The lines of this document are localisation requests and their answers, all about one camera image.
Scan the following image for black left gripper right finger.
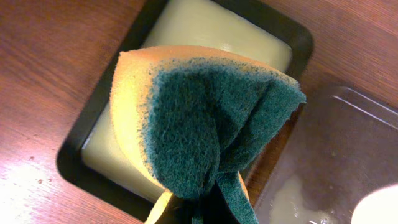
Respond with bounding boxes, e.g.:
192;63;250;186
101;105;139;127
201;184;239;224

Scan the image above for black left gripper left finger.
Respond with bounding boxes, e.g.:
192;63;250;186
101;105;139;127
144;191;193;224

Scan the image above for green and yellow sponge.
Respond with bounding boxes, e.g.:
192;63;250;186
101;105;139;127
109;45;306;223

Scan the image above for pale green plate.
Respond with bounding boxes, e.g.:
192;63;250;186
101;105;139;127
351;184;397;224

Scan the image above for black soapy water tray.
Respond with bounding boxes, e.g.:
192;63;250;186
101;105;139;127
57;0;313;220

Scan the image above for dark brown serving tray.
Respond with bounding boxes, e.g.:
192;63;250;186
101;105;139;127
254;87;397;223

